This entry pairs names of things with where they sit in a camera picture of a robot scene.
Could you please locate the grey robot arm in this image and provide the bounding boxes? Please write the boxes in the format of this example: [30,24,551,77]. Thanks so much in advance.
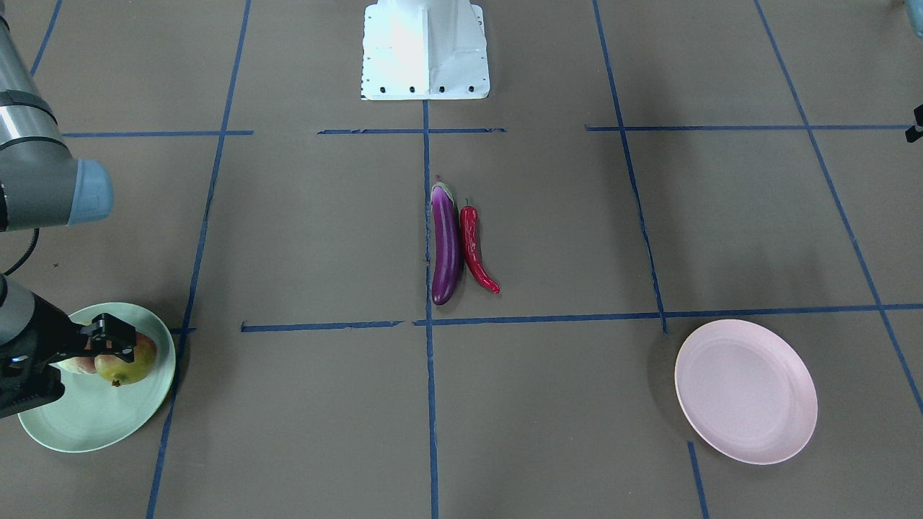
[1,21,136,417]

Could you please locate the purple eggplant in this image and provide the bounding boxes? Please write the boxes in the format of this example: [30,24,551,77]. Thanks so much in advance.
[430,177,464,306]

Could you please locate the black object at edge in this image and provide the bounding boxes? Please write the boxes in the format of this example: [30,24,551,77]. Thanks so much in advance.
[904,105,923,143]

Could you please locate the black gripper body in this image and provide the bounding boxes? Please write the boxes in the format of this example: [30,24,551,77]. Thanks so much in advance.
[1,292,89,418]

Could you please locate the red chili pepper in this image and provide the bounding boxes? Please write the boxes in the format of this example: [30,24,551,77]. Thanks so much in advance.
[459,201,500,293]

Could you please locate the green plate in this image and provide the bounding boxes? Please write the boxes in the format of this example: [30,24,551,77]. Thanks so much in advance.
[17,302,176,453]

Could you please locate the red pomegranate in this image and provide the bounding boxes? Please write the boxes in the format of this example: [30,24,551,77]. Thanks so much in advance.
[94,332,158,388]

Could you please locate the green pink peach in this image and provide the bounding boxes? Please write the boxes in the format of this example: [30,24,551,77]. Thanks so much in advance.
[55,357,97,375]

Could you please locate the brown paper table mat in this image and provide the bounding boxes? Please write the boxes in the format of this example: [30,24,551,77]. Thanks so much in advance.
[2,1,921,518]

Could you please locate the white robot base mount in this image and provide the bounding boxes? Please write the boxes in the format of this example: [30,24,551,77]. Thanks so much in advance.
[361,1,491,101]

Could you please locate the pink plate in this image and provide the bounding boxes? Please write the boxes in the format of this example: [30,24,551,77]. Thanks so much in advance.
[674,319,818,466]

